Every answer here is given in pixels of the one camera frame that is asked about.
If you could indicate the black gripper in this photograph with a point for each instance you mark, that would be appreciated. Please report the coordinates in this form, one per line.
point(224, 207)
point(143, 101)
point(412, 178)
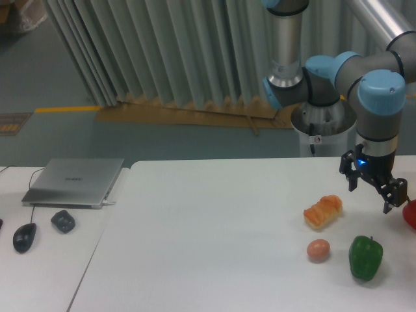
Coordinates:
point(376, 171)

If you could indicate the black computer mouse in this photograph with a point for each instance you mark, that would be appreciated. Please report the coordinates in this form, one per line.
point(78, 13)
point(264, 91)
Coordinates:
point(23, 237)

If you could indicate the green bell pepper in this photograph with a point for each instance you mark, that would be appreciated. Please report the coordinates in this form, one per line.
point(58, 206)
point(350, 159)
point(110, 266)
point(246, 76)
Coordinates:
point(365, 256)

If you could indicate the brown egg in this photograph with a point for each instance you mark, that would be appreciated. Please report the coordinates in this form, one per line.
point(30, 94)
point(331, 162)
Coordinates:
point(318, 249)

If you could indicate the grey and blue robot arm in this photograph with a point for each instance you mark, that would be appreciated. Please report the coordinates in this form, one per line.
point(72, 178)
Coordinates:
point(374, 87)

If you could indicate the braided bread loaf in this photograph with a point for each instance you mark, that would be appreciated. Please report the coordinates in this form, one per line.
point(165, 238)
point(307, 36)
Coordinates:
point(326, 210)

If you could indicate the silver laptop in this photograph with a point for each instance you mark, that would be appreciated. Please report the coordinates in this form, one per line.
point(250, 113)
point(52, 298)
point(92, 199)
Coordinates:
point(74, 183)

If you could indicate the grey pleated curtain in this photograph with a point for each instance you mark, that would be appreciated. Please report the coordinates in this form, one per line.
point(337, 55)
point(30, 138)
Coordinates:
point(226, 56)

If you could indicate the red bell pepper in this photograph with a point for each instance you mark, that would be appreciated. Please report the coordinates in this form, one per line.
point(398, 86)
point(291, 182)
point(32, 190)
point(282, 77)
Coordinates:
point(409, 213)

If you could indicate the small black gadget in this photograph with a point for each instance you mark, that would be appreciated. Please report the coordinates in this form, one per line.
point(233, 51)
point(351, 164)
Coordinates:
point(63, 221)

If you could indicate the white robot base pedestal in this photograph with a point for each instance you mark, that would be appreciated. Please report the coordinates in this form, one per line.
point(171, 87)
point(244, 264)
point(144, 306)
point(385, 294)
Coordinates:
point(323, 131)

